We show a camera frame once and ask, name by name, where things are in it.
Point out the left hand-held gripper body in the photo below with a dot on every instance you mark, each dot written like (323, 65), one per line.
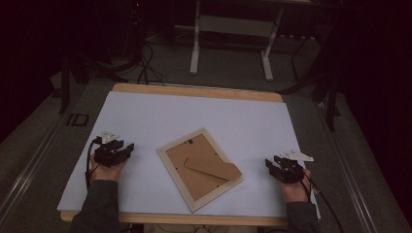
(105, 157)

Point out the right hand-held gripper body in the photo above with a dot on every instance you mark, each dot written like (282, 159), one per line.
(290, 171)

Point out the wooden picture frame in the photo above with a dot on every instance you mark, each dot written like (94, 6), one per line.
(200, 170)

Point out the person's left hand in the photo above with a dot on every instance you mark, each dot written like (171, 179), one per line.
(107, 173)

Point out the person's right hand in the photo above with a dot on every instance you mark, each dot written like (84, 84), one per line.
(294, 192)

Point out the black floor socket box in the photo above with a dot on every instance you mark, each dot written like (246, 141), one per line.
(77, 119)

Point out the black metal stand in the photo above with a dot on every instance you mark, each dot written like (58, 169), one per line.
(330, 97)
(64, 87)

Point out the white table mat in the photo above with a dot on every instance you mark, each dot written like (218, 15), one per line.
(194, 113)

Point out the wooden table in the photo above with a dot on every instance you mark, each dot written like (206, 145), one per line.
(194, 91)

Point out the metal floor rail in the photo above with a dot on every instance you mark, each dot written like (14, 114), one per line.
(26, 174)
(350, 174)

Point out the white metal desk frame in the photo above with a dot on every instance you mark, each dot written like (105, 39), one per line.
(226, 26)

